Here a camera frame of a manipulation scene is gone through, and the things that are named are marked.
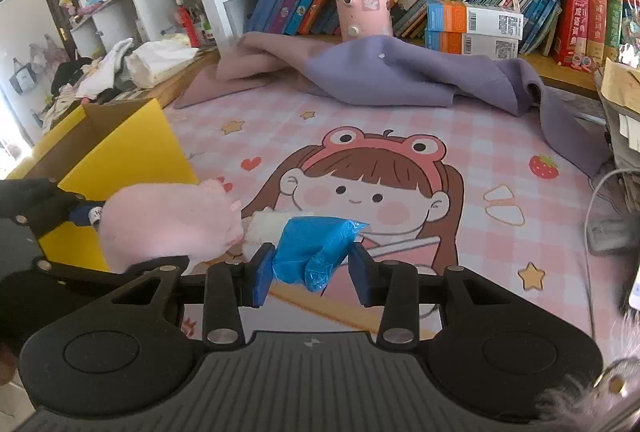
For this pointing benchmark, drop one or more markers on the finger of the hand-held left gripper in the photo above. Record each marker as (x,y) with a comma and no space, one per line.
(82,215)
(80,273)

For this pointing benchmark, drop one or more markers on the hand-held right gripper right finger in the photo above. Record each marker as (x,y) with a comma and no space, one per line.
(362,277)

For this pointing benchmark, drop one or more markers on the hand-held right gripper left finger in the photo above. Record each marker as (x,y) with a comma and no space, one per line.
(262,274)

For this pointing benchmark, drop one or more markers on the blue plastic bag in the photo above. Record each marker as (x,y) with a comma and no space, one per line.
(310,247)

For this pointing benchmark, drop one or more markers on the pink plush toy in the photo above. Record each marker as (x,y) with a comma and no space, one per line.
(165,222)

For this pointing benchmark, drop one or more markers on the yellow cardboard box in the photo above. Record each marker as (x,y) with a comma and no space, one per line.
(135,147)

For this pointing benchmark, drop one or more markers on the wooden chessboard box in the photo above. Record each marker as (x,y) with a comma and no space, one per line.
(185,79)

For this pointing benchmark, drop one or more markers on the white crumpled plastic bag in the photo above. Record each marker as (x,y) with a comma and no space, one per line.
(160,62)

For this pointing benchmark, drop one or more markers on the pink checked printed tablecloth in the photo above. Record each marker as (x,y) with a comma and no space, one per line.
(500,137)

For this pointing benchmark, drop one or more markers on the lavender and mauve cloth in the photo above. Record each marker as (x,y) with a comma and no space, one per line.
(400,72)

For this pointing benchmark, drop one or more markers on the cluster of pens and brushes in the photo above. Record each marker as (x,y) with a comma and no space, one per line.
(192,19)

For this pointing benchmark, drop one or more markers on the white power adapter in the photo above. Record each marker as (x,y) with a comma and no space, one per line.
(610,236)

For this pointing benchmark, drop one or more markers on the orange white carton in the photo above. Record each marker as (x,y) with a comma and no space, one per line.
(475,17)
(465,48)

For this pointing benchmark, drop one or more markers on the stack of textbooks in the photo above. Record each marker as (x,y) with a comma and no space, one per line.
(627,167)

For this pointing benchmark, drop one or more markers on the brown paper envelope stack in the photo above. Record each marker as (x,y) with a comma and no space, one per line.
(622,87)

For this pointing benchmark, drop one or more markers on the stack of red dictionaries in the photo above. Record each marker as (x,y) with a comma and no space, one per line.
(590,22)

